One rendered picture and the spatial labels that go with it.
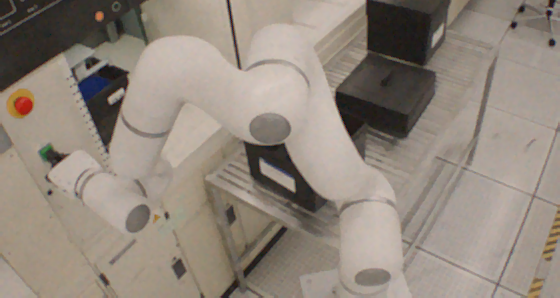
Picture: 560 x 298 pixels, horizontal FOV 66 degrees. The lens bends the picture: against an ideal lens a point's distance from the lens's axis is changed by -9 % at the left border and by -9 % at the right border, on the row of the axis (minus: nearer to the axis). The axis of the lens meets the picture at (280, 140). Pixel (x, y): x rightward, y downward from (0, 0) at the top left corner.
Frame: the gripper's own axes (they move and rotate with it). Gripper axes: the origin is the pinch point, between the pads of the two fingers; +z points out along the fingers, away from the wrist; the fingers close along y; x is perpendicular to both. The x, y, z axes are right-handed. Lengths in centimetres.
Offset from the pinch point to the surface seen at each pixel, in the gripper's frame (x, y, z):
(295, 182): -34, 47, -32
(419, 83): -34, 109, -44
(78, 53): 1.6, 30.3, 32.4
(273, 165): -32, 48, -24
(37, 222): -14.3, -11.3, 2.7
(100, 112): -14.1, 25.4, 22.6
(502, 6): -121, 365, -22
